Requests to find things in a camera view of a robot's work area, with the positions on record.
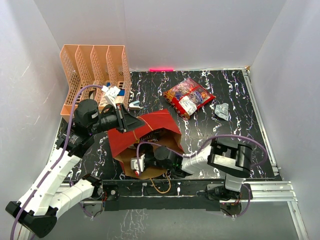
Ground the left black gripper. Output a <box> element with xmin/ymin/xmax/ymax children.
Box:
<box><xmin>89</xmin><ymin>102</ymin><xmax>146</xmax><ymax>135</ymax></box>

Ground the red paper bag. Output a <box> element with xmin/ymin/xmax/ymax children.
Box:
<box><xmin>107</xmin><ymin>109</ymin><xmax>185</xmax><ymax>180</ymax></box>

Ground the large red snack bag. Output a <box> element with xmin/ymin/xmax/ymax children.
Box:
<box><xmin>163</xmin><ymin>77</ymin><xmax>216</xmax><ymax>120</ymax></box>

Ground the silver snack packet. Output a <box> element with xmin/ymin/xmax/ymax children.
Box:
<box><xmin>214</xmin><ymin>103</ymin><xmax>229</xmax><ymax>121</ymax></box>

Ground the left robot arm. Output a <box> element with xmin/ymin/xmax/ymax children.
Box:
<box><xmin>5</xmin><ymin>99</ymin><xmax>145</xmax><ymax>238</ymax></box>

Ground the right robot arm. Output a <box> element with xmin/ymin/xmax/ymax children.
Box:
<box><xmin>130</xmin><ymin>138</ymin><xmax>253</xmax><ymax>202</ymax></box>

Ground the purple candy bar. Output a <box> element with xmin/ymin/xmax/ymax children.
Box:
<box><xmin>137</xmin><ymin>130</ymin><xmax>162</xmax><ymax>143</ymax></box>

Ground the small blue white stapler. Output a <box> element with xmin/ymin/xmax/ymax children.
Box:
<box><xmin>128</xmin><ymin>100</ymin><xmax>141</xmax><ymax>111</ymax></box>

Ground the pink marker strip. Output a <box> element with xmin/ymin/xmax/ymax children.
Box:
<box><xmin>149</xmin><ymin>67</ymin><xmax>174</xmax><ymax>72</ymax></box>

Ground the orange plastic file organizer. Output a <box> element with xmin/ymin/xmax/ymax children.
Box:
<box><xmin>60</xmin><ymin>44</ymin><xmax>132</xmax><ymax>122</ymax></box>

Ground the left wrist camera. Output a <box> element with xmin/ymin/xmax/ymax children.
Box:
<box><xmin>100</xmin><ymin>85</ymin><xmax>121</xmax><ymax>107</ymax></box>

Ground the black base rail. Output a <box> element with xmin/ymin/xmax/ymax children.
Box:
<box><xmin>101</xmin><ymin>178</ymin><xmax>242</xmax><ymax>212</ymax></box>

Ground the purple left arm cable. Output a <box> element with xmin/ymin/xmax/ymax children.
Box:
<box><xmin>9</xmin><ymin>84</ymin><xmax>105</xmax><ymax>240</ymax></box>

